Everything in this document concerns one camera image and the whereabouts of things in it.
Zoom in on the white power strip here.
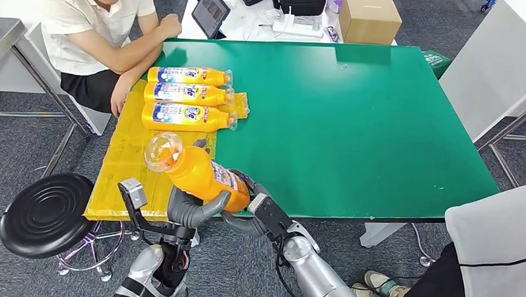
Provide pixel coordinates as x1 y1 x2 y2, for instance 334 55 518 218
271 5 326 40

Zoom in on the black tablet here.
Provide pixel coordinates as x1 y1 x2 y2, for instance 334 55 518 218
189 0 232 41

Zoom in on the standing person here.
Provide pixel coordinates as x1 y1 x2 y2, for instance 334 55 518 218
352 174 526 297

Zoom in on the black bag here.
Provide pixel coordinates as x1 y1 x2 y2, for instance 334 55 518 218
271 0 327 17

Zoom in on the white bench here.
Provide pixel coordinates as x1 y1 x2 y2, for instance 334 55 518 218
20 20 116 137

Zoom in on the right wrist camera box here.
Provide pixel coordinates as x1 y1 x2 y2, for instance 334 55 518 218
247 192 296 242

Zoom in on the orange detergent bottle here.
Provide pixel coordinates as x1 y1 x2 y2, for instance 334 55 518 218
143 81 236 108
141 131 253 214
141 102 240 135
147 65 234 88

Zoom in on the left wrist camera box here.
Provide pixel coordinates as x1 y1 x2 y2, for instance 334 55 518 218
117 177 150 210

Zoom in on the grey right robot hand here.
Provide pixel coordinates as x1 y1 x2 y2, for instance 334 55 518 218
219 168 273 239

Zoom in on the yellow taped cardboard sheet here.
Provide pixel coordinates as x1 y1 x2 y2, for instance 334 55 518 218
84 77 251 226

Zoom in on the white side table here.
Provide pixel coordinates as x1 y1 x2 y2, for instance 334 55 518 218
435 0 526 189

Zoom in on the seated person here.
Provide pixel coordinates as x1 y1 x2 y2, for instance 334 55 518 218
32 0 184 121

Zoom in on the steel table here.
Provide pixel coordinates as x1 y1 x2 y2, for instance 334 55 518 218
0 18 96 230

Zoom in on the white floor cable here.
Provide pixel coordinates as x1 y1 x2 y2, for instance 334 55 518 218
409 223 438 268

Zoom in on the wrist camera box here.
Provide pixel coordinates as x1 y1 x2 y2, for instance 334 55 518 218
247 192 296 242
117 177 150 210

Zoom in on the brown cardboard box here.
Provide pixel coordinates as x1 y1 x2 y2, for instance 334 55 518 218
337 0 403 46

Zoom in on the green printed bag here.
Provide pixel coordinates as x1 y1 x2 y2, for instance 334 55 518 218
420 49 453 80

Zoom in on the black round stool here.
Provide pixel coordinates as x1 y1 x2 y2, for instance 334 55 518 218
0 171 143 284

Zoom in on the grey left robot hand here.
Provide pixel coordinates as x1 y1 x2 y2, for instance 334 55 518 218
166 137 234 231

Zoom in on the small purple packet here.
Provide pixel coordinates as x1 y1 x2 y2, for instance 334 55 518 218
323 25 341 44

